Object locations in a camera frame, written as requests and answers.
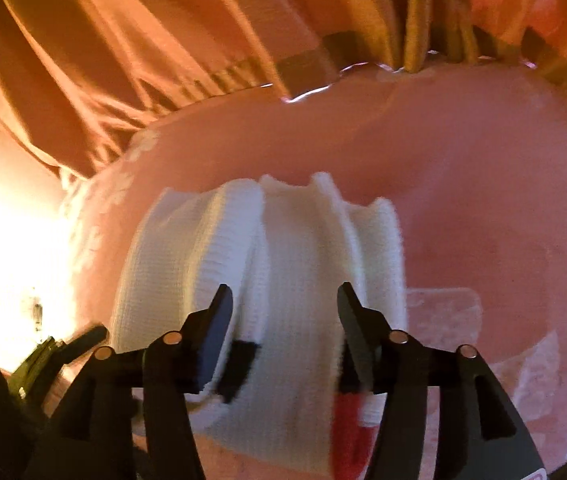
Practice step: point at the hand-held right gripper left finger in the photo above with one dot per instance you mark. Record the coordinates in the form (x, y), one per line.
(213, 335)

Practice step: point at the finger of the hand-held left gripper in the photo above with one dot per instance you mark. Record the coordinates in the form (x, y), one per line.
(75, 342)

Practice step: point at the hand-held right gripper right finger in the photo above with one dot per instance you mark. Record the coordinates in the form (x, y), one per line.
(353, 330)

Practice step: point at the white sock black red stripes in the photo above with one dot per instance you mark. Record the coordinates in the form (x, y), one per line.
(303, 280)
(173, 270)

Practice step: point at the pink printed blanket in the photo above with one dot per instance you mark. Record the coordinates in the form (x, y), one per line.
(463, 170)

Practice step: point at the orange curtain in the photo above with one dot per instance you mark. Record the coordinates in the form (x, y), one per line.
(163, 35)

